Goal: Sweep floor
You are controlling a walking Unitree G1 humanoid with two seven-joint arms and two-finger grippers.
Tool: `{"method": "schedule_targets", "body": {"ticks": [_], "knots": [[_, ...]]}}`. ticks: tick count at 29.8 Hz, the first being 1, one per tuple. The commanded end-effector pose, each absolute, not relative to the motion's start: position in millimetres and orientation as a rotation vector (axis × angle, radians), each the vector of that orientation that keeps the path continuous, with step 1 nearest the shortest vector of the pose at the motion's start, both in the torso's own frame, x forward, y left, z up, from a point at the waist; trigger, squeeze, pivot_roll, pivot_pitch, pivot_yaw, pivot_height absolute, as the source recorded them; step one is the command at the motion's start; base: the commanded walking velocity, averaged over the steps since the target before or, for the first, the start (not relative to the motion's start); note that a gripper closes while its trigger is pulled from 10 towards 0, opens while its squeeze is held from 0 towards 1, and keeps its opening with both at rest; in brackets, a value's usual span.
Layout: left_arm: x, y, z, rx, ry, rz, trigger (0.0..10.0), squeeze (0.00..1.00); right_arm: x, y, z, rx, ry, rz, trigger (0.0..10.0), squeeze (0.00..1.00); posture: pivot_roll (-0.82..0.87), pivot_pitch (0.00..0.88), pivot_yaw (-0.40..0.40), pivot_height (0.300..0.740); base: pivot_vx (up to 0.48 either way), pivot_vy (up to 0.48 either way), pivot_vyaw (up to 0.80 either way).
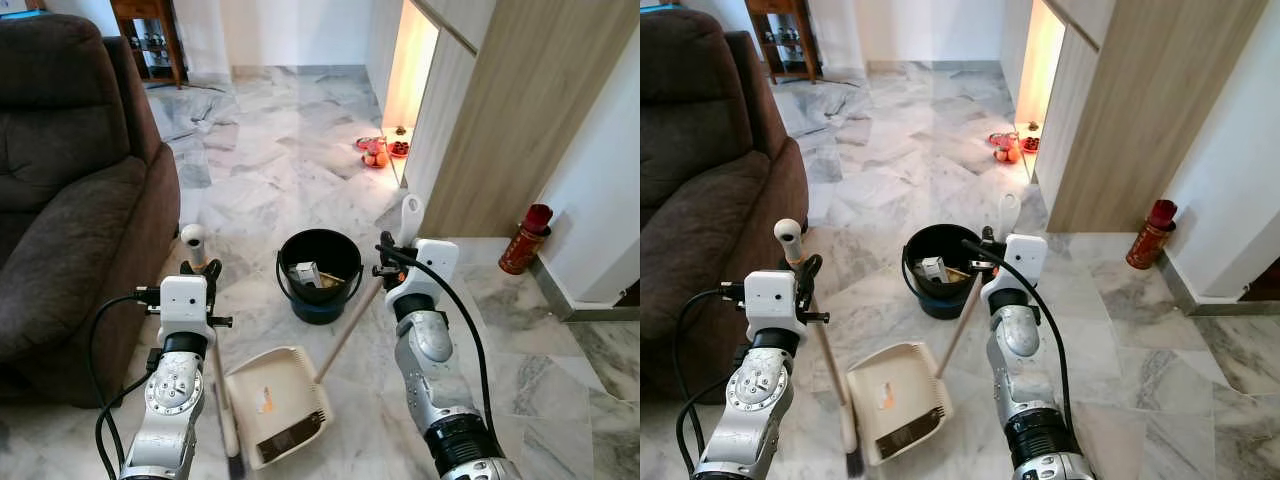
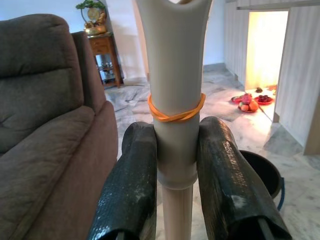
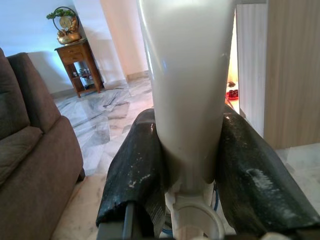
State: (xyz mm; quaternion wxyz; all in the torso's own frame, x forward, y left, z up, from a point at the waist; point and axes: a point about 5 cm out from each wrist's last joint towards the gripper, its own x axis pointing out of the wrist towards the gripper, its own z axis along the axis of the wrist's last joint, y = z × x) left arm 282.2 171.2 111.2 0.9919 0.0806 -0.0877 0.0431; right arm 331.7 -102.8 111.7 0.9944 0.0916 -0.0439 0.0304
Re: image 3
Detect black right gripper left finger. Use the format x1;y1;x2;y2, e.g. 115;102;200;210
95;108;173;240

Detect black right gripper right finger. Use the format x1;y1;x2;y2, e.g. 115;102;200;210
214;103;320;238

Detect cream long-handled dustpan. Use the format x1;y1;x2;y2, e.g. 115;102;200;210
136;0;237;240

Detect red tray with cups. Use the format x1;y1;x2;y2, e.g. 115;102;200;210
225;89;240;101

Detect brown fabric sofa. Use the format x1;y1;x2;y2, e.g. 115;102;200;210
0;47;86;240

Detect light wood partition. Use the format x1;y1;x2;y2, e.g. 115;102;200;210
263;0;320;151

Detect white ribbed panel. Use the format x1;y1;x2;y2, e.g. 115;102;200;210
236;2;269;138

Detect wooden side table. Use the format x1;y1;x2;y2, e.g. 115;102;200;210
54;38;105;98

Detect gold ornament with bonsai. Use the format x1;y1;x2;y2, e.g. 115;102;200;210
46;6;82;46

